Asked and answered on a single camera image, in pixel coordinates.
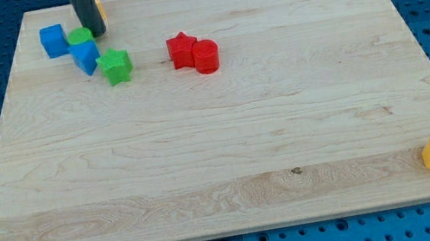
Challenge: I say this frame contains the yellow heart block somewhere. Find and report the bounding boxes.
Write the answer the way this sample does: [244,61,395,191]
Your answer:
[93,0,107,22]

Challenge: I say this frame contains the light wooden board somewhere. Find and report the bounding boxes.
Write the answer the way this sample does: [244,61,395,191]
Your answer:
[0,0,430,241]

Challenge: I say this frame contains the green star block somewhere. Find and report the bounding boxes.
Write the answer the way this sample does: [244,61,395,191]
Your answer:
[96,48,133,86]

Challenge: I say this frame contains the red cylinder block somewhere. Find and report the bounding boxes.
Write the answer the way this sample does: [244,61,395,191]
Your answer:
[192,39,220,74]

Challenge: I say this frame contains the red star block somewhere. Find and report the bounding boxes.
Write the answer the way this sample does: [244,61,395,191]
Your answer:
[166,31,197,69]

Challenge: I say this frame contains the blue triangular block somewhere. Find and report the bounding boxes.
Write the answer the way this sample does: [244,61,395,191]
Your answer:
[68,41,100,76]

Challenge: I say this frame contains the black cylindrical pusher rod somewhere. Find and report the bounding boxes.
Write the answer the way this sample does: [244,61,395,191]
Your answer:
[69,0,107,37]

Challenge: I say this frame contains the blue cube block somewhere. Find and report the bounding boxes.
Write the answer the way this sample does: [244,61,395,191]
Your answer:
[39,24,68,59]

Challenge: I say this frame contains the green cylinder block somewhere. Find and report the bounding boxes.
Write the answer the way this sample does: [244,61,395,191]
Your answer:
[67,27,93,46]

